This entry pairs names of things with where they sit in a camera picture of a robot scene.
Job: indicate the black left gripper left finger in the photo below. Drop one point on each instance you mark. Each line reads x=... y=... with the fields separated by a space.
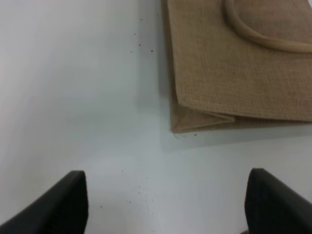
x=63 y=209

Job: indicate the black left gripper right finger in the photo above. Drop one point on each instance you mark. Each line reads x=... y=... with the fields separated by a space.
x=271 y=207

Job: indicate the brown linen tote bag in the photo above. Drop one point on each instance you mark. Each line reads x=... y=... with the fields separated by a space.
x=236 y=64

